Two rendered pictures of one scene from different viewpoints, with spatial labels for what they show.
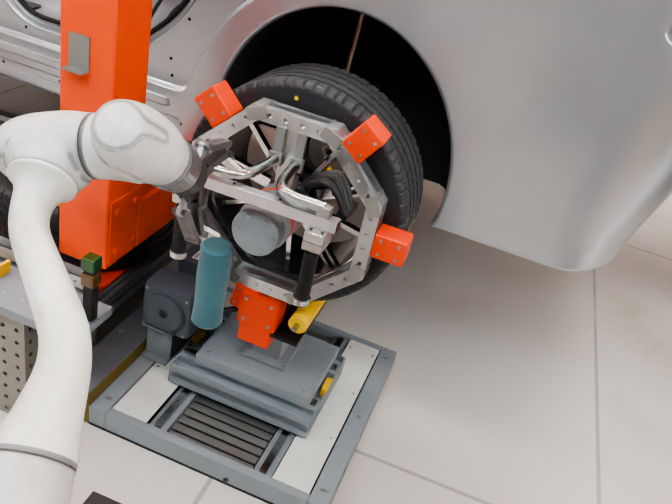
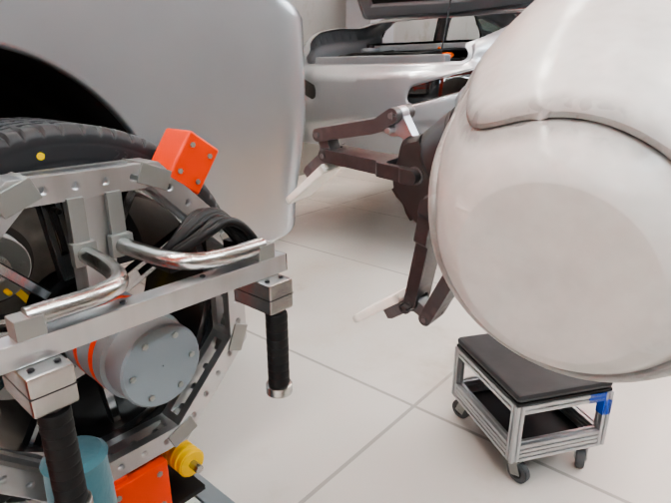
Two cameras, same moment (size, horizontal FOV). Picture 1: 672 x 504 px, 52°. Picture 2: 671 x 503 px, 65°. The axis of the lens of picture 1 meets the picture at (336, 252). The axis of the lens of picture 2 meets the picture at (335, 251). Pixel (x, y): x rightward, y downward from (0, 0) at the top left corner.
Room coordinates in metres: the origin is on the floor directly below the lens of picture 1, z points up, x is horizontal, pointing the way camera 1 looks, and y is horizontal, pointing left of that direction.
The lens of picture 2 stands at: (0.94, 0.67, 1.25)
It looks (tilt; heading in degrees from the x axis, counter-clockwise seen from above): 19 degrees down; 299
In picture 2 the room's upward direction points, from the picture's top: straight up
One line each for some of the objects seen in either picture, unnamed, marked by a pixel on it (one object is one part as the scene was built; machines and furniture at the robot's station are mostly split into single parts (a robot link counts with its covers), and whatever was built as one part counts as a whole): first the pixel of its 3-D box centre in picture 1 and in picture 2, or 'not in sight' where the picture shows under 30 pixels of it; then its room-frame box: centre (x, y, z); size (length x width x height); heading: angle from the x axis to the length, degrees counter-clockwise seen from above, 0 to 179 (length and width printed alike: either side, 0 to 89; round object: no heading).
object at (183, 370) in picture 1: (260, 368); not in sight; (1.83, 0.16, 0.13); 0.50 x 0.36 x 0.10; 78
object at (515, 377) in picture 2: not in sight; (525, 398); (1.13, -1.03, 0.17); 0.43 x 0.36 x 0.34; 134
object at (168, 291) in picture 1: (193, 298); not in sight; (1.96, 0.45, 0.26); 0.42 x 0.18 x 0.35; 168
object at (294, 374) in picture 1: (275, 327); not in sight; (1.83, 0.14, 0.32); 0.40 x 0.30 x 0.28; 78
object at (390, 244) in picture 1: (391, 245); not in sight; (1.60, -0.14, 0.85); 0.09 x 0.08 x 0.07; 78
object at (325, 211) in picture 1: (311, 173); (189, 226); (1.52, 0.10, 1.03); 0.19 x 0.18 x 0.11; 168
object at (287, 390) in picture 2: (306, 275); (278, 349); (1.39, 0.05, 0.83); 0.04 x 0.04 x 0.16
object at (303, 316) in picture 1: (311, 304); (159, 437); (1.73, 0.03, 0.51); 0.29 x 0.06 x 0.06; 168
